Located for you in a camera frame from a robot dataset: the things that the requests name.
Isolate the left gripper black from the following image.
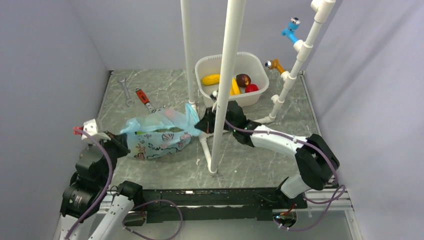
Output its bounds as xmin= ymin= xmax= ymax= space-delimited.
xmin=91 ymin=129 xmax=131 ymax=186

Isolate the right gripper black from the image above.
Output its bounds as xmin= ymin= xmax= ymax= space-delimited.
xmin=194 ymin=106 xmax=236 ymax=135

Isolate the light blue plastic bag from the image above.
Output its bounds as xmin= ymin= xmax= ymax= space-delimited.
xmin=120 ymin=103 xmax=201 ymax=160

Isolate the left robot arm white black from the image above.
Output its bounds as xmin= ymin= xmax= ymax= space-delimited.
xmin=59 ymin=131 xmax=145 ymax=240

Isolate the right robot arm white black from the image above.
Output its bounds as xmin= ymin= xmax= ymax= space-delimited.
xmin=223 ymin=101 xmax=340 ymax=208

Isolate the yellow fake banana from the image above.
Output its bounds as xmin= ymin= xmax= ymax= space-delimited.
xmin=229 ymin=78 xmax=241 ymax=96

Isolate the red fake apple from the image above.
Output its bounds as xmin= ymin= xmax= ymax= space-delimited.
xmin=244 ymin=83 xmax=259 ymax=93

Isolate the dark brown fake fruit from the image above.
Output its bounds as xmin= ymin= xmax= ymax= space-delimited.
xmin=235 ymin=73 xmax=251 ymax=88

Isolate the green netted fake melon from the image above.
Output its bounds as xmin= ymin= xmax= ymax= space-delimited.
xmin=154 ymin=126 xmax=184 ymax=134

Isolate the white plastic basket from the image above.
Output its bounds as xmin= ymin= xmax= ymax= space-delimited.
xmin=194 ymin=51 xmax=271 ymax=112

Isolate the orange toy faucet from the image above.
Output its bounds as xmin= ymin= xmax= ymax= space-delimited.
xmin=264 ymin=59 xmax=286 ymax=74

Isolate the silver open-end wrench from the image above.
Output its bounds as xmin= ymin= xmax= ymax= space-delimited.
xmin=119 ymin=77 xmax=135 ymax=107

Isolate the blue toy faucet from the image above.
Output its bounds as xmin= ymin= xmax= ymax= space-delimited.
xmin=281 ymin=17 xmax=301 ymax=44

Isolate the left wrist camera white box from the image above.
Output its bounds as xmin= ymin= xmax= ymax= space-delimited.
xmin=72 ymin=118 xmax=111 ymax=144

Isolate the red handled adjustable wrench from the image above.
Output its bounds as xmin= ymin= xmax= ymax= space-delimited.
xmin=135 ymin=87 xmax=165 ymax=114

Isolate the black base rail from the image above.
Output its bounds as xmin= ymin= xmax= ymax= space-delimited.
xmin=123 ymin=187 xmax=308 ymax=227

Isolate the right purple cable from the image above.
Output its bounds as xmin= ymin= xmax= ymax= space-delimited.
xmin=211 ymin=90 xmax=347 ymax=233

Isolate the white PVC pipe frame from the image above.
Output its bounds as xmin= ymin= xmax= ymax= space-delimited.
xmin=200 ymin=0 xmax=336 ymax=175

